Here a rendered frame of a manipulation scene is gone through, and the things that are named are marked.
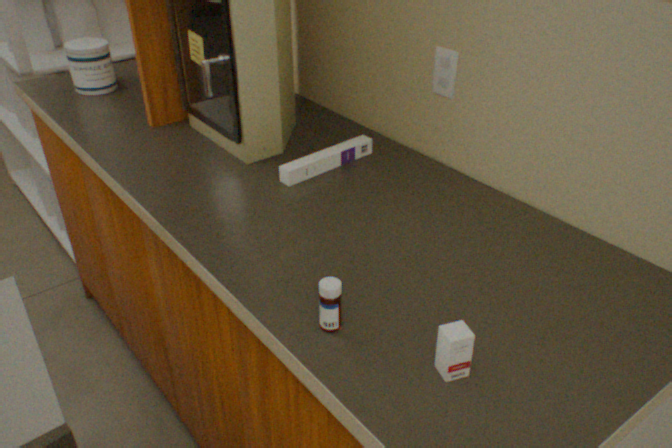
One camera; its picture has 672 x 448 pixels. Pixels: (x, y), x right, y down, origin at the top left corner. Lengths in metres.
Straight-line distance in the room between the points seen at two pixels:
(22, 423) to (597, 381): 0.83
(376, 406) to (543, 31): 0.84
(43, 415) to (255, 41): 0.93
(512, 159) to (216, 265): 0.73
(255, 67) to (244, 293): 0.61
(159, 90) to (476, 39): 0.89
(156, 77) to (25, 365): 1.09
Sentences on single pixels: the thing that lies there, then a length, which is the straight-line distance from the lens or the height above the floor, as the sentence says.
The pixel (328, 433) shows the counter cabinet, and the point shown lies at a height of 0.78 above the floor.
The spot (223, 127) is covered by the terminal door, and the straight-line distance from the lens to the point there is 1.62.
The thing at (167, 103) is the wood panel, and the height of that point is 1.00.
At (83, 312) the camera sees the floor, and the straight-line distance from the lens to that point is 2.74.
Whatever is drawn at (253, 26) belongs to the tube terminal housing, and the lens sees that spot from 1.49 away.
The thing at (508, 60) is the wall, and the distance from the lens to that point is 1.44.
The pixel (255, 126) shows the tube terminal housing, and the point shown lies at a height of 1.04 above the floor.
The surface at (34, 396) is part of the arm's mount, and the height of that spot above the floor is 1.01.
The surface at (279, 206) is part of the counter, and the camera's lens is 1.39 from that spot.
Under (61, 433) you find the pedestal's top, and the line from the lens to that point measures 0.98.
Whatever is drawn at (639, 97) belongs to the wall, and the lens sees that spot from 1.29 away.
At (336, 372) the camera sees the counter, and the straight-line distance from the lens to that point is 0.98.
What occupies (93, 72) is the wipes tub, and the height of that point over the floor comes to 1.01.
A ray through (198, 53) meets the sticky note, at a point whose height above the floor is 1.19.
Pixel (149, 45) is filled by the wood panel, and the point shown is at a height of 1.17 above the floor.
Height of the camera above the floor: 1.64
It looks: 33 degrees down
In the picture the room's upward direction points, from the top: straight up
